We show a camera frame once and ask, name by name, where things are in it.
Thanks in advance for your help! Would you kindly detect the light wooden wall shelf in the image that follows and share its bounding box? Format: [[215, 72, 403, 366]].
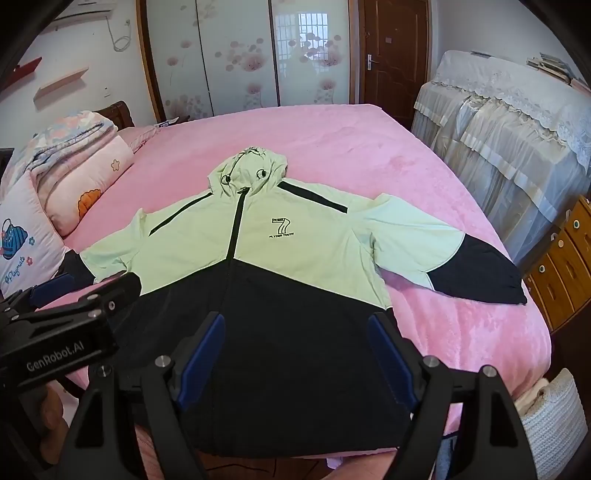
[[33, 66, 89, 100]]

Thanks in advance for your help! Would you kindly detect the wooden drawer cabinet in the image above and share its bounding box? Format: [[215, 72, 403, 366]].
[[522, 194, 591, 333]]

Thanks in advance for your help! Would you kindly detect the lace-covered furniture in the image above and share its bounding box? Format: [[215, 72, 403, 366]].
[[411, 48, 591, 273]]

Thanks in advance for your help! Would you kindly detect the dark wooden headboard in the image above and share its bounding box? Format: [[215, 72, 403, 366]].
[[92, 99, 136, 132]]

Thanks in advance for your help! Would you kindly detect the folded floral quilt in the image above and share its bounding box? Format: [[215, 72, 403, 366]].
[[9, 110, 118, 185]]

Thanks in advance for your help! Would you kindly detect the floral sliding-door wardrobe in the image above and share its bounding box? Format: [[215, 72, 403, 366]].
[[136, 0, 365, 123]]

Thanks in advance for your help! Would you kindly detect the white woven basket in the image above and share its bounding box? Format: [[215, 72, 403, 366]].
[[515, 367, 589, 472]]

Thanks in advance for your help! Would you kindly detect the white air conditioner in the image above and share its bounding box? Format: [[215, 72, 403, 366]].
[[44, 0, 114, 21]]

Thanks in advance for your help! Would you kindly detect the white coiled cable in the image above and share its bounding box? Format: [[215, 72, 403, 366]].
[[108, 0, 134, 51]]

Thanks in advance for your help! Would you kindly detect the pink pillow with orange print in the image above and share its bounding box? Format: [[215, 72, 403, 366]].
[[39, 136, 136, 236]]

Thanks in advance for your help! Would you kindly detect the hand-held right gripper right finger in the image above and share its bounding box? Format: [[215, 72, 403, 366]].
[[367, 311, 536, 480]]

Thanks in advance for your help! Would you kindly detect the pink bed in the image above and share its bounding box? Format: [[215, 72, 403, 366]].
[[46, 104, 555, 462]]

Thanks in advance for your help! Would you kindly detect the red wall shelf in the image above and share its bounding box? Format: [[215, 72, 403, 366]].
[[0, 56, 43, 86]]

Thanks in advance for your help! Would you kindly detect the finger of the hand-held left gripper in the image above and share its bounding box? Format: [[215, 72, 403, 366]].
[[9, 272, 81, 310], [18, 271, 142, 330]]

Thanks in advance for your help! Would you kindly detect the white cushion with blue print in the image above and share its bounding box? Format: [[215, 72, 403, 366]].
[[0, 171, 70, 301]]

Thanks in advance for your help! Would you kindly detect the brown wooden door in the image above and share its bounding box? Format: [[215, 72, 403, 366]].
[[358, 0, 432, 130]]

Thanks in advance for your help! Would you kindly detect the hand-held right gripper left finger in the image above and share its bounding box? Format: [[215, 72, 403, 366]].
[[55, 311, 227, 480]]

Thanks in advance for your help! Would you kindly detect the stack of books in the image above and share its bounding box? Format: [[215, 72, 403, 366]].
[[526, 52, 591, 90]]

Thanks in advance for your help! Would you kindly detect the flat pink pillow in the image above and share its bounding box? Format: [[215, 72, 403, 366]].
[[117, 124, 160, 155]]

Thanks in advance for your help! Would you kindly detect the green and black hooded jacket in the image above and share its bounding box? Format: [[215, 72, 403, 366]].
[[60, 147, 528, 457]]

